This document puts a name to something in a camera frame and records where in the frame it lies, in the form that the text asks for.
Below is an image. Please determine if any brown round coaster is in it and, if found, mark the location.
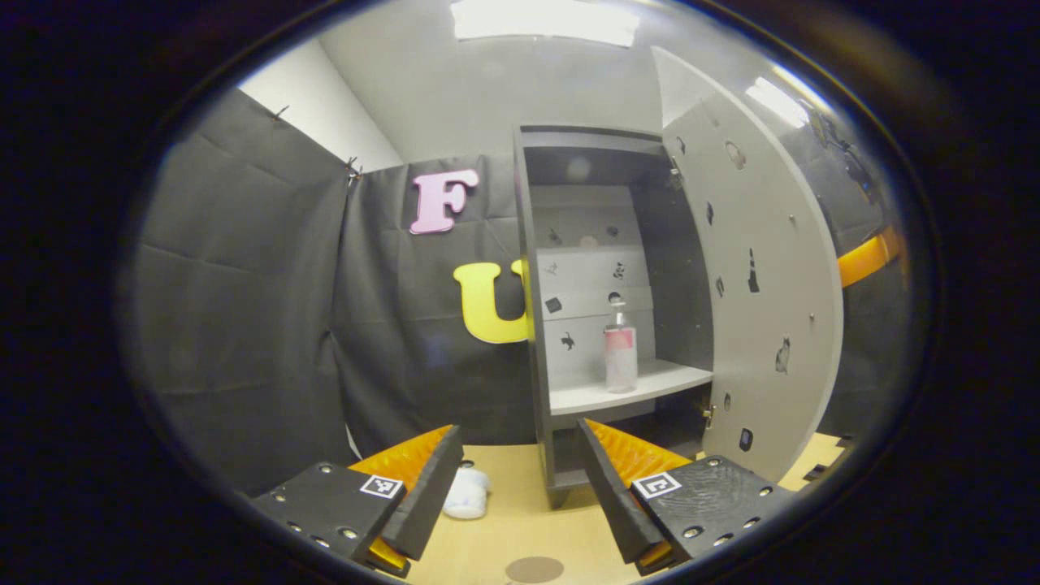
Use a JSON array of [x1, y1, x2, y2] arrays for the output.
[[505, 556, 566, 584]]

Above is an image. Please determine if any grey cabinet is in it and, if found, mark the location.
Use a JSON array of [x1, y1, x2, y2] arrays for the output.
[[513, 123, 716, 510]]

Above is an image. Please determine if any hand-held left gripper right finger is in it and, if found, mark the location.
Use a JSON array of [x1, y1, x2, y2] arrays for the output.
[[575, 418, 801, 578]]

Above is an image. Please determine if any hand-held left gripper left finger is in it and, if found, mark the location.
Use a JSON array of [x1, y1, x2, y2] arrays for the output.
[[248, 424, 465, 579]]

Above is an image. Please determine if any small ceiling light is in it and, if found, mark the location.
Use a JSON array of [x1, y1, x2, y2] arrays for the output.
[[746, 77, 813, 129]]

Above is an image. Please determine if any clear pump bottle pink label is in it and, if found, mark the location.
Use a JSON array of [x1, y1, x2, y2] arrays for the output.
[[604, 299, 639, 394]]

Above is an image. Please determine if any white plush toy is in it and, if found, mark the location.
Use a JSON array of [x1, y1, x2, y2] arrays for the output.
[[443, 467, 491, 521]]

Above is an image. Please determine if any black backdrop cloth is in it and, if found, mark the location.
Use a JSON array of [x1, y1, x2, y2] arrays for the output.
[[122, 85, 907, 496]]

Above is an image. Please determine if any large ceiling light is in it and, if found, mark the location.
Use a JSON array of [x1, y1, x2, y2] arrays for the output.
[[451, 0, 640, 47]]

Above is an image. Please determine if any beige cabinet door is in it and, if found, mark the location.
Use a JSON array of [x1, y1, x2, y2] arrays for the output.
[[650, 46, 846, 484]]

